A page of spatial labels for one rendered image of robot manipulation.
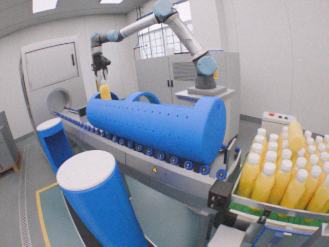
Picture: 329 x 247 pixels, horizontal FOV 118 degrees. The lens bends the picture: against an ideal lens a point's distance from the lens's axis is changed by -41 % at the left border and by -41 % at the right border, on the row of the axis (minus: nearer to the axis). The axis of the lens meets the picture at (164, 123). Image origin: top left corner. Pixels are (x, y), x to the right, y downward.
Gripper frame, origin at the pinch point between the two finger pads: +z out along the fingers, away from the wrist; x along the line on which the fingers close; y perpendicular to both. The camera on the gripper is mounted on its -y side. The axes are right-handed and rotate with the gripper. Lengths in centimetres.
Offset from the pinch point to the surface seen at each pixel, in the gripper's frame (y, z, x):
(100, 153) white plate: -36, 27, 31
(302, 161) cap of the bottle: -113, 22, 9
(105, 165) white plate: -46, 27, 35
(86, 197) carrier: -50, 32, 49
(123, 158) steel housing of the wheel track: -24, 45, 12
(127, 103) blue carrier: -33.7, 10.8, 8.4
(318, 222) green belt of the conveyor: -132, 41, 17
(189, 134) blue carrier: -71, 18, 13
